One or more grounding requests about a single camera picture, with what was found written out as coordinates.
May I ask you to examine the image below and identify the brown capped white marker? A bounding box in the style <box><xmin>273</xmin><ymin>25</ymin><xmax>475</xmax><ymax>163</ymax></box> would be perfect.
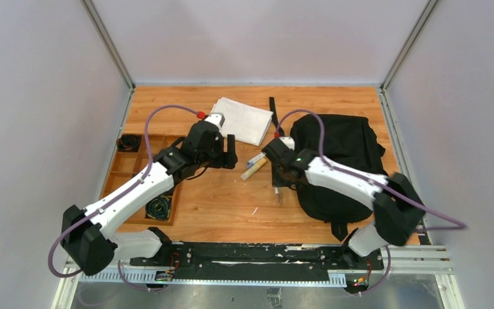
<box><xmin>274</xmin><ymin>187</ymin><xmax>280</xmax><ymax>203</ymax></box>

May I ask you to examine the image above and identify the lilac capped white marker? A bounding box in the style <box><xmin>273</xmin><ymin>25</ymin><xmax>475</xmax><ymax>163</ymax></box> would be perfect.
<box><xmin>246</xmin><ymin>153</ymin><xmax>265</xmax><ymax>169</ymax></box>

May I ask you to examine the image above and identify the black student backpack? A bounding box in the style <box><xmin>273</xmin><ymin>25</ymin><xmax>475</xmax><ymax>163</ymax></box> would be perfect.
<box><xmin>272</xmin><ymin>114</ymin><xmax>388</xmax><ymax>241</ymax></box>

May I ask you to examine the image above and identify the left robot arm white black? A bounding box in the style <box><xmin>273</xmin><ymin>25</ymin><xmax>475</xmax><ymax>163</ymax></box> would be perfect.
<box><xmin>60</xmin><ymin>113</ymin><xmax>237</xmax><ymax>276</ymax></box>

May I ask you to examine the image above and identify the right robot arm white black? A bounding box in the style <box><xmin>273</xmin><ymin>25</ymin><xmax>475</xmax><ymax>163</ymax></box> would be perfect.
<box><xmin>262</xmin><ymin>137</ymin><xmax>426</xmax><ymax>269</ymax></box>

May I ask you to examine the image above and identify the yellow glue stick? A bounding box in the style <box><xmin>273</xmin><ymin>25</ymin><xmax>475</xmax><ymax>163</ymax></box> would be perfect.
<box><xmin>241</xmin><ymin>157</ymin><xmax>267</xmax><ymax>180</ymax></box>

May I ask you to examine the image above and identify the folded white cloth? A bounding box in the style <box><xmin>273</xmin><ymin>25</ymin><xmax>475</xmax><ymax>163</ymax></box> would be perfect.
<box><xmin>211</xmin><ymin>97</ymin><xmax>273</xmax><ymax>146</ymax></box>

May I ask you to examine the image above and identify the wooden compartment tray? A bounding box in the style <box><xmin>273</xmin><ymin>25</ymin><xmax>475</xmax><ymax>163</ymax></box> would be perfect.
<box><xmin>100</xmin><ymin>134</ymin><xmax>182</xmax><ymax>226</ymax></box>

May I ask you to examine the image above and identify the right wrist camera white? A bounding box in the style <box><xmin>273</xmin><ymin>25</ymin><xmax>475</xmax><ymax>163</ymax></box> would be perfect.
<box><xmin>279</xmin><ymin>136</ymin><xmax>295</xmax><ymax>150</ymax></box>

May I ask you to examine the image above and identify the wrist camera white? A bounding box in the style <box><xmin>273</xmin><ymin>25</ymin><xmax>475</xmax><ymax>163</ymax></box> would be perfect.
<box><xmin>205</xmin><ymin>113</ymin><xmax>225</xmax><ymax>131</ymax></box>
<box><xmin>279</xmin><ymin>136</ymin><xmax>295</xmax><ymax>150</ymax></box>

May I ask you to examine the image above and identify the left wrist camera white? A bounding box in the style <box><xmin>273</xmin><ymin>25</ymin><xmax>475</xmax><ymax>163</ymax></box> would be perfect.
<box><xmin>205</xmin><ymin>113</ymin><xmax>225</xmax><ymax>131</ymax></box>

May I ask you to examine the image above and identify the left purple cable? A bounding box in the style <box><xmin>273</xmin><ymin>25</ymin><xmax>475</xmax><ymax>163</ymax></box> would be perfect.
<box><xmin>48</xmin><ymin>104</ymin><xmax>206</xmax><ymax>293</ymax></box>

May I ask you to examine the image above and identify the coiled dark strap lower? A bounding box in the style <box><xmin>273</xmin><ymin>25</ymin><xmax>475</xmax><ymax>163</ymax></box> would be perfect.
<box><xmin>145</xmin><ymin>195</ymin><xmax>173</xmax><ymax>221</ymax></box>

